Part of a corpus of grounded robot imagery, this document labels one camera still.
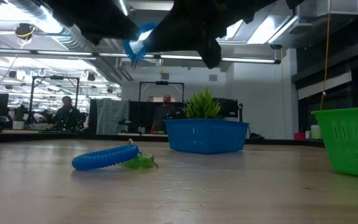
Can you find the person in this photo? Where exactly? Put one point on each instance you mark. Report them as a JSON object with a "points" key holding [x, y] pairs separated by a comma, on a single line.
{"points": [[67, 116], [166, 115]]}

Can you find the blue plastic basket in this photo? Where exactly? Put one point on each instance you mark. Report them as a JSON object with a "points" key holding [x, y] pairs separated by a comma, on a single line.
{"points": [[207, 137]]}

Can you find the grey hanging cloth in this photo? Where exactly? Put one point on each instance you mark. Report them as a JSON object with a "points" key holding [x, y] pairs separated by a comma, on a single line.
{"points": [[112, 116]]}

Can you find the black rig gantry frame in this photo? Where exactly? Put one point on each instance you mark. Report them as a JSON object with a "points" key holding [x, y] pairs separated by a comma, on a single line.
{"points": [[162, 82], [54, 77]]}

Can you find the red cup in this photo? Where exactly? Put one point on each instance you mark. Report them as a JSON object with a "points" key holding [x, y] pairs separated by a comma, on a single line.
{"points": [[299, 136]]}

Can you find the green plastic basket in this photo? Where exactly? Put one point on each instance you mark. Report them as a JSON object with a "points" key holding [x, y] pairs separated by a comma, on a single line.
{"points": [[353, 143]]}

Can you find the black partition screen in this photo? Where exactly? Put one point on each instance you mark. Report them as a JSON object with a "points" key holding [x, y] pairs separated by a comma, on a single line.
{"points": [[228, 107]]}

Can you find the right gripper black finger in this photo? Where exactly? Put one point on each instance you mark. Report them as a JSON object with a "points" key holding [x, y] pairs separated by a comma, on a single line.
{"points": [[211, 56], [169, 37]]}

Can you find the black ceiling-hung device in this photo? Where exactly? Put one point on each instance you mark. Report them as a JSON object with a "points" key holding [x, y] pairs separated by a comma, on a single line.
{"points": [[24, 30]]}

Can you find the black aluminium table frame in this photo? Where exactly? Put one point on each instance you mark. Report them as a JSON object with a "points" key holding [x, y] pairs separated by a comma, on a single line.
{"points": [[42, 137]]}

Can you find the white plastic container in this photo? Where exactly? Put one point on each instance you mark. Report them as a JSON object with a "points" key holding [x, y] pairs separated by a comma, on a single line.
{"points": [[315, 132]]}

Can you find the potted green artificial plant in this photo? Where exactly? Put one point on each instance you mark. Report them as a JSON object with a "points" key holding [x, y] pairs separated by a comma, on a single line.
{"points": [[201, 107]]}

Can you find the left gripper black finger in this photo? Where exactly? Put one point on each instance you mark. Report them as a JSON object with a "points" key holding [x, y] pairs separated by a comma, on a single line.
{"points": [[121, 28]]}

